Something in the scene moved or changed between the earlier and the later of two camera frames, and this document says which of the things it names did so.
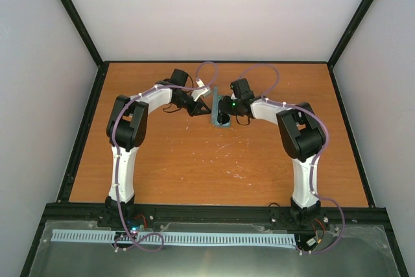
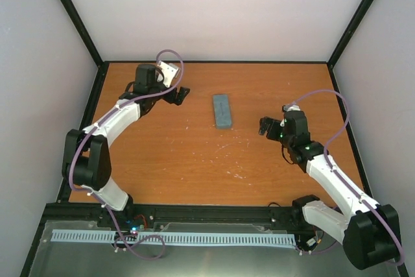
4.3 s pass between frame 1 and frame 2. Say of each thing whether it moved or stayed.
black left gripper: moved
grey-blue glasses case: moved
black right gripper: moved
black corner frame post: stayed
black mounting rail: stayed
